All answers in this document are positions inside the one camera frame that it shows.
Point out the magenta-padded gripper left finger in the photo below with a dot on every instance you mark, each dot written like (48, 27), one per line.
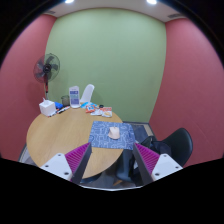
(77, 159)

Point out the white marker with black cap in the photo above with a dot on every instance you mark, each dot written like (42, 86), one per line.
(63, 109)

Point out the white marker with red cap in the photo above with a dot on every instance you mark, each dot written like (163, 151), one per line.
(53, 114)

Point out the clear stand with blue sign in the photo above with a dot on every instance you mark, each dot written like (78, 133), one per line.
(74, 96)

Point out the white tissue box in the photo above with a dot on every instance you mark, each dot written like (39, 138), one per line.
(47, 108)

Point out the small black round object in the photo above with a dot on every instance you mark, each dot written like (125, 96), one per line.
(101, 106)

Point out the orange snack packet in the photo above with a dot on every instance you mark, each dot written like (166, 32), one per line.
(107, 112)

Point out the blue patterned mouse pad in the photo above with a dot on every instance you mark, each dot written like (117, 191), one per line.
(100, 136)

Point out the red snack packet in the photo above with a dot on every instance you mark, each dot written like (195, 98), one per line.
(90, 108)

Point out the small blue box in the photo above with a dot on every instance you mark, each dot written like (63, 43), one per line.
(58, 105)

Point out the white snack packet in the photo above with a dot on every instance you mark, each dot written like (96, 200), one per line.
(96, 112)

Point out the round ceiling light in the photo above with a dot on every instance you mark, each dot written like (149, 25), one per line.
(151, 1)
(69, 1)

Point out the dark mesh pen cup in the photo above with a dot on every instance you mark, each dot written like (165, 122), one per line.
(65, 101)

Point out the black and red standing fan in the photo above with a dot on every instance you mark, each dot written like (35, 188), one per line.
(46, 68)

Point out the light blue snack packet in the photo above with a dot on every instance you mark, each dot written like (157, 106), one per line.
(83, 104)

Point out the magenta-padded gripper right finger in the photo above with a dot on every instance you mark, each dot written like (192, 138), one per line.
(146, 160)

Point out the cream white computer mouse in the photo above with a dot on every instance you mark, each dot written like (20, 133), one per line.
(114, 133)

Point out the black chair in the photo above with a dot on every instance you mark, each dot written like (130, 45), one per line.
(181, 143)

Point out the white plastic chair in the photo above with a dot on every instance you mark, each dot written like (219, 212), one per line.
(88, 93)

